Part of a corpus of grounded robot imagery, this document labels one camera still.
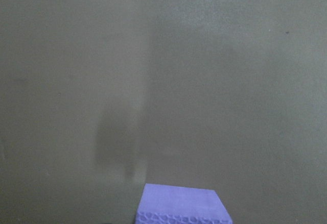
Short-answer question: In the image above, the purple foam block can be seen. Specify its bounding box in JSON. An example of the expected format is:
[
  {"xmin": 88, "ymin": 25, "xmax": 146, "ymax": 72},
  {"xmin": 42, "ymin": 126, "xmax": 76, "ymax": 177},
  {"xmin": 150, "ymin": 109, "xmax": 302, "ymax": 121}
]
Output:
[{"xmin": 134, "ymin": 183, "xmax": 233, "ymax": 223}]

